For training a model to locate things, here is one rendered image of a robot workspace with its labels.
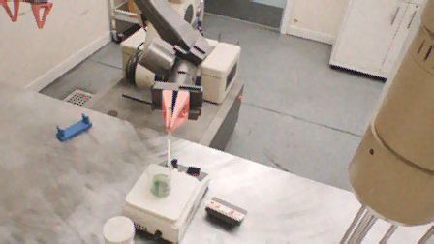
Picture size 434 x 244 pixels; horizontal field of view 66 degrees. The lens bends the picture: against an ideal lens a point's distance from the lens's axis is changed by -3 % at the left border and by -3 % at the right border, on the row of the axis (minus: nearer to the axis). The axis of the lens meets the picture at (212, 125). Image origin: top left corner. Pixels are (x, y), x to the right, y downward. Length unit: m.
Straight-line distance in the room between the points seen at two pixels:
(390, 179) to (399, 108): 0.07
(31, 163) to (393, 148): 0.84
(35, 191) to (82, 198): 0.12
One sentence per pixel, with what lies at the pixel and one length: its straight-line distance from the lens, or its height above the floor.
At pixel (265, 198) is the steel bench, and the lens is 0.87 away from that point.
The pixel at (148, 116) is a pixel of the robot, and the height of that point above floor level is 0.36.
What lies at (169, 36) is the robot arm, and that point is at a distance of 0.80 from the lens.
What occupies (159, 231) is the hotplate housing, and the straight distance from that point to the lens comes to 0.74.
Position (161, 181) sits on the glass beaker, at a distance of 0.68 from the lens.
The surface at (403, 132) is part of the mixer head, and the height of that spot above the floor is 1.23.
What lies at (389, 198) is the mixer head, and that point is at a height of 1.17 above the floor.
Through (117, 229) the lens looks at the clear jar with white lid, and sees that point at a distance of 0.69.
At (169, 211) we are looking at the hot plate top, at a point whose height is 0.84.
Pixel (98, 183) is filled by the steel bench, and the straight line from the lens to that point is 0.88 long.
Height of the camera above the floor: 1.40
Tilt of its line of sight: 39 degrees down
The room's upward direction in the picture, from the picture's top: 7 degrees clockwise
